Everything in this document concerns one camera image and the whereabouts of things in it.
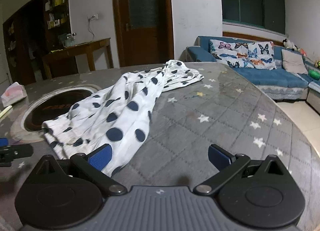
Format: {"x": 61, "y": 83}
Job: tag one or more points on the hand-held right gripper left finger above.
{"x": 100, "y": 157}

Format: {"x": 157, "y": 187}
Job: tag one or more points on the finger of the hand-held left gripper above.
{"x": 15, "y": 153}

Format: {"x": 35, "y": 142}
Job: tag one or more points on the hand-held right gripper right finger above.
{"x": 220, "y": 156}

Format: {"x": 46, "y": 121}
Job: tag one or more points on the white polka dot garment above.
{"x": 120, "y": 110}

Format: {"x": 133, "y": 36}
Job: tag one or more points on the white marker pen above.
{"x": 5, "y": 112}

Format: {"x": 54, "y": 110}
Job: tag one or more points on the grey star-print table cover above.
{"x": 212, "y": 110}

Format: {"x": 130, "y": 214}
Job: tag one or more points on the round built-in cooktop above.
{"x": 37, "y": 110}

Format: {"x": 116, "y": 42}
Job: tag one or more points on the pink tissue pack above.
{"x": 13, "y": 93}

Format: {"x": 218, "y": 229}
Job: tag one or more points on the blue sofa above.
{"x": 262, "y": 78}

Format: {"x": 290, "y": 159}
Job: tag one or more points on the butterfly print pillow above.
{"x": 230, "y": 53}
{"x": 262, "y": 55}

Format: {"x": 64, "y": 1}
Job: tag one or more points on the wooden side desk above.
{"x": 82, "y": 45}

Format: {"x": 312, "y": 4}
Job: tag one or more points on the beige pillow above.
{"x": 293, "y": 62}

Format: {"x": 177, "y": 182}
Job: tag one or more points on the glass jar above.
{"x": 70, "y": 40}

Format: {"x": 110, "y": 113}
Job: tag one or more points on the brown wooden door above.
{"x": 142, "y": 40}

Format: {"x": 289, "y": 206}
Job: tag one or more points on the green ball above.
{"x": 314, "y": 74}

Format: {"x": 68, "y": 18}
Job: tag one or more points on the black and white plush toy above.
{"x": 289, "y": 44}

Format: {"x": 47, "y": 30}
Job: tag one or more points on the yellow toy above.
{"x": 317, "y": 64}

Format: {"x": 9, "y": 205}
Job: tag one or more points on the dark wooden cabinet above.
{"x": 37, "y": 20}

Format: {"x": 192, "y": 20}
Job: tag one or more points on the dark glass window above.
{"x": 250, "y": 5}

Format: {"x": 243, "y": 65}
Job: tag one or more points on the white wall outlet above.
{"x": 93, "y": 17}

